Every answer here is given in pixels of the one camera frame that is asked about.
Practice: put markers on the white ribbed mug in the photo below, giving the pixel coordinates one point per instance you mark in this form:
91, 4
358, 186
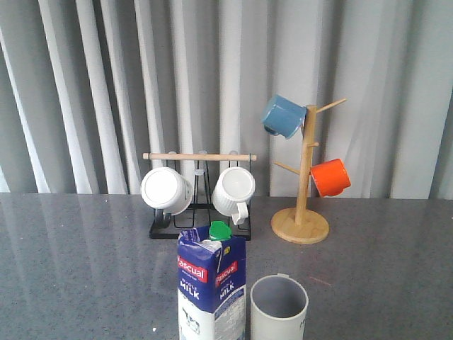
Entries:
232, 193

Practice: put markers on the white mug black handle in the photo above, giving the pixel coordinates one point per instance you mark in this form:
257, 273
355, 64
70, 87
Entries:
166, 191

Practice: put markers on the orange mug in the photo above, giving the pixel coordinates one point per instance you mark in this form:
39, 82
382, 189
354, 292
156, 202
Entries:
330, 178

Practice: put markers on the tall white ribbed cup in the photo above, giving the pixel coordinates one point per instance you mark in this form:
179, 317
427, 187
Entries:
278, 308

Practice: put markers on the blue white milk carton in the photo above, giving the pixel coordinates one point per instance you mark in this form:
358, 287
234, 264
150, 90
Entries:
211, 283

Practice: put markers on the wooden mug tree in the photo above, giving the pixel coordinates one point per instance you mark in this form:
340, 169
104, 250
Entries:
300, 225

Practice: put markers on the grey white curtain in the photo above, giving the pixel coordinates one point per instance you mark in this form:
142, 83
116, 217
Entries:
88, 86

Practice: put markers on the blue mug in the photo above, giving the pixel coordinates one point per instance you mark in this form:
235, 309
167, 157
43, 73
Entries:
283, 117

